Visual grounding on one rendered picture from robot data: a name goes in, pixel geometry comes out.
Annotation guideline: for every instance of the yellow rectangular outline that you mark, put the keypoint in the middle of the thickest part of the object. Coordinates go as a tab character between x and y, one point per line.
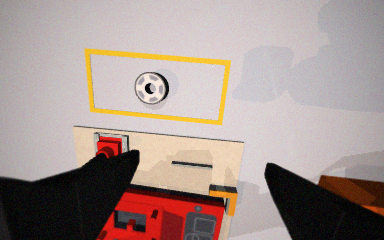
158	57

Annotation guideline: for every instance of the black and grey toy wheel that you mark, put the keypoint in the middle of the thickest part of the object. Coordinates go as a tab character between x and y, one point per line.
142	87

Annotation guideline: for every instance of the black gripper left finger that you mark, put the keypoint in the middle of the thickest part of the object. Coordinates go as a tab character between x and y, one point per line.
72	205

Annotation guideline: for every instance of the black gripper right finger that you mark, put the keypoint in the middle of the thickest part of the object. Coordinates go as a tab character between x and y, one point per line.
312	212

